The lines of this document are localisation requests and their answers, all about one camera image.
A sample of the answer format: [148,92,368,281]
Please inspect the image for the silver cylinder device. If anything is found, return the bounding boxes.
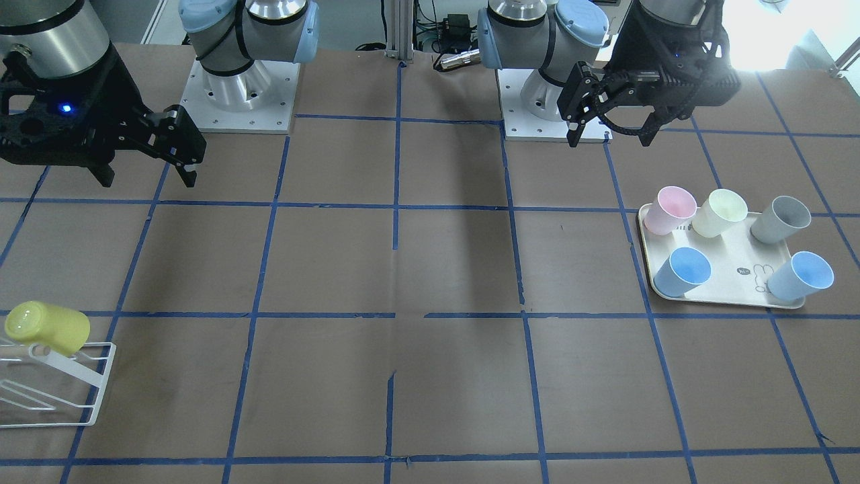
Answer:
[433,48,481,73]

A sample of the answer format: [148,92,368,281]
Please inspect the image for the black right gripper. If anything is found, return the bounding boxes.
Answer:
[1,46,206,188]

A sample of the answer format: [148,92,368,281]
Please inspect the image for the grey plastic cup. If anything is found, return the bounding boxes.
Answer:
[750,195,812,244]

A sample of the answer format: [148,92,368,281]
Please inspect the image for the white wire cup rack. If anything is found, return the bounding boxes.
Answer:
[1,339,117,429]

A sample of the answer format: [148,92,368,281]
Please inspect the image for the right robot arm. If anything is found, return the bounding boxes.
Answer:
[2,1,319,188]

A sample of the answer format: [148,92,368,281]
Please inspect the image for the blue plastic cup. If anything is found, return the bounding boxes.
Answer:
[768,251,834,300]
[653,246,712,297]

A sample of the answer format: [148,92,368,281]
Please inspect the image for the blue plastic cup near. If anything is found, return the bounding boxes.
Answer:
[653,246,712,297]

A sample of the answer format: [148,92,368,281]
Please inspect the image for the pink plastic cup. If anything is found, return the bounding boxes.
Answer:
[643,185,698,235]

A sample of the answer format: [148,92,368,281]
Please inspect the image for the yellow plastic cup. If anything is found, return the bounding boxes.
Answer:
[4,300,90,356]

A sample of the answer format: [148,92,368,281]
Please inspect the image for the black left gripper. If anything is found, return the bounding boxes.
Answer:
[557,1,741,148]

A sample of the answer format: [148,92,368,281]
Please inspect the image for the pale green plastic cup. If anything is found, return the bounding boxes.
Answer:
[691,189,748,238]

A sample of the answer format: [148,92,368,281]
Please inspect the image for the cream serving tray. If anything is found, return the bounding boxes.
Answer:
[637,204,806,310]

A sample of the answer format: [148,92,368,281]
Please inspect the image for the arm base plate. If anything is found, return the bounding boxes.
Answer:
[496,67,612,143]
[180,60,301,134]

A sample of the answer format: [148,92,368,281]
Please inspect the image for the blue plastic cup far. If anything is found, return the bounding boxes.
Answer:
[768,251,834,300]

